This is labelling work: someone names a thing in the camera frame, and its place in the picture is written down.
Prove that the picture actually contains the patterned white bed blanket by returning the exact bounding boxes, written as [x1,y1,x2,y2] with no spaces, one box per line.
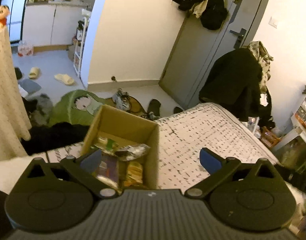
[46,102,280,190]

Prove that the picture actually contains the cardboard box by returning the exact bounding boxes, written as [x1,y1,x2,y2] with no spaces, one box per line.
[80,105,159,189]

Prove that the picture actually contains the orange plastic basket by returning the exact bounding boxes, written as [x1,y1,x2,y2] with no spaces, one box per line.
[260,127,281,149]

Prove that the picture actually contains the green cartoon rug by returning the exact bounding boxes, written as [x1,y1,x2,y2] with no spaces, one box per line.
[48,89,114,127]

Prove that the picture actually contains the black coat on chair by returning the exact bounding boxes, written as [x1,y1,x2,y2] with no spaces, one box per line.
[198,48,275,130]

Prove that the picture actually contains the cream slipper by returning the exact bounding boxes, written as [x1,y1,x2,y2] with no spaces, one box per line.
[28,67,41,80]
[54,74,75,86]

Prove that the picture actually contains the grey door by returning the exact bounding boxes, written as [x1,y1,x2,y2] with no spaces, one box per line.
[159,0,268,109]

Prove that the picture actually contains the white kitchen cabinet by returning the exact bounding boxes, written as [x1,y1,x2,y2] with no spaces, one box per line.
[21,1,87,47]

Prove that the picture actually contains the hanging dark clothes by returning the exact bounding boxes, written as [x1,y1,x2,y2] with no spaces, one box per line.
[172,0,228,31]

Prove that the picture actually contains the cartoon boy doll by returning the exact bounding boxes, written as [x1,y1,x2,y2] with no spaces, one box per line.
[0,5,10,29]

